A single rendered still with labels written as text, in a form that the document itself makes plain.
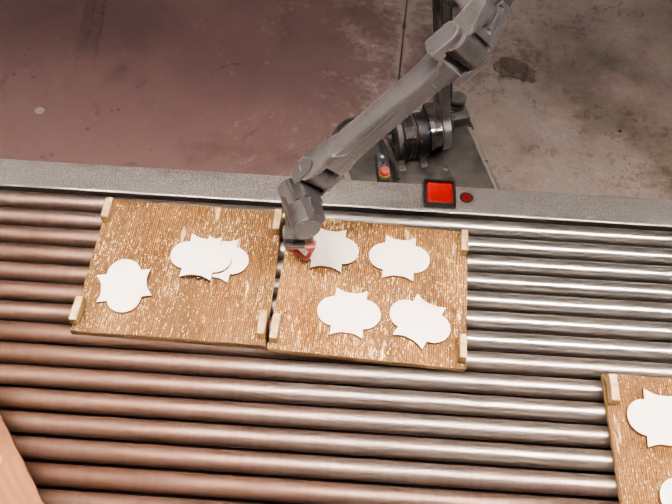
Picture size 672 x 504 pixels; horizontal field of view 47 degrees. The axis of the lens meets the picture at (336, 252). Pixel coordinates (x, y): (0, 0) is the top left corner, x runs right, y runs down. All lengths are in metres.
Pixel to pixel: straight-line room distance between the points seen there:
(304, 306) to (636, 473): 0.73
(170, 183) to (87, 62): 1.83
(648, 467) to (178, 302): 1.00
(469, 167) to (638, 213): 1.01
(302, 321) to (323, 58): 2.10
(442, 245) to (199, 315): 0.56
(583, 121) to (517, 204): 1.62
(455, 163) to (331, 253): 1.23
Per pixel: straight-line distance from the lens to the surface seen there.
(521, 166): 3.25
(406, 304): 1.67
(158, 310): 1.69
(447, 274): 1.73
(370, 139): 1.50
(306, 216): 1.52
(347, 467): 1.53
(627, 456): 1.64
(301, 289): 1.69
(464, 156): 2.90
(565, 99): 3.57
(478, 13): 1.42
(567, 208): 1.94
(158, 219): 1.83
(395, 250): 1.74
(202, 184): 1.90
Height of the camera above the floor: 2.37
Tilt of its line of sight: 55 degrees down
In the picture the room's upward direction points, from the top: 2 degrees clockwise
